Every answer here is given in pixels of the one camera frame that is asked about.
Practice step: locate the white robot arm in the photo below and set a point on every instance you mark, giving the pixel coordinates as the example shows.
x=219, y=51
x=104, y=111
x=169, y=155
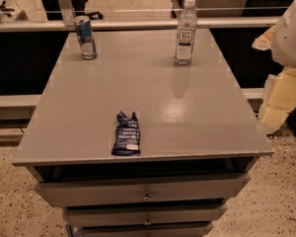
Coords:
x=284, y=41

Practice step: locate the top grey drawer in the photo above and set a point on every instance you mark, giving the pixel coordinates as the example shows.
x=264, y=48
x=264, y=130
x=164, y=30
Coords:
x=142, y=190

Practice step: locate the grey drawer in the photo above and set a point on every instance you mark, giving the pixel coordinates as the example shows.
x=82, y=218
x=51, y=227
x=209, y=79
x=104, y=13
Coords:
x=144, y=215
x=159, y=230
x=142, y=190

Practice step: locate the bottom grey drawer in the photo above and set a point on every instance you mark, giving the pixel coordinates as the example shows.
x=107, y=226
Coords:
x=159, y=230

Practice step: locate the clear plastic water bottle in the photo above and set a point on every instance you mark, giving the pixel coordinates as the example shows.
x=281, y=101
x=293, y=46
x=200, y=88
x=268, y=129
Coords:
x=187, y=24

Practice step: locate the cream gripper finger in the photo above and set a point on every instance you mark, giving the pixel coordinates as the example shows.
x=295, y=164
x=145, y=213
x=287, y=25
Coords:
x=264, y=41
x=278, y=98

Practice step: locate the dark blue snack bag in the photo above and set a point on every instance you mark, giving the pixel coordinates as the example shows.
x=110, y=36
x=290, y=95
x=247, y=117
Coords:
x=127, y=135

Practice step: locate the grey metal railing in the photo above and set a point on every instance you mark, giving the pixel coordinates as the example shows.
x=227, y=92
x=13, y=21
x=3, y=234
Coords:
x=135, y=25

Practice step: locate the middle grey drawer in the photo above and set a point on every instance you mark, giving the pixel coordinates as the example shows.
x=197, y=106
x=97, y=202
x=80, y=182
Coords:
x=144, y=215

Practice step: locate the grey drawer cabinet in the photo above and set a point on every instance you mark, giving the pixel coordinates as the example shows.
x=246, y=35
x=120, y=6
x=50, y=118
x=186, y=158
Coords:
x=194, y=119

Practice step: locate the redbull can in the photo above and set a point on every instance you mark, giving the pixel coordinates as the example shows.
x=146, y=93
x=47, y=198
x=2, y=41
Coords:
x=85, y=38

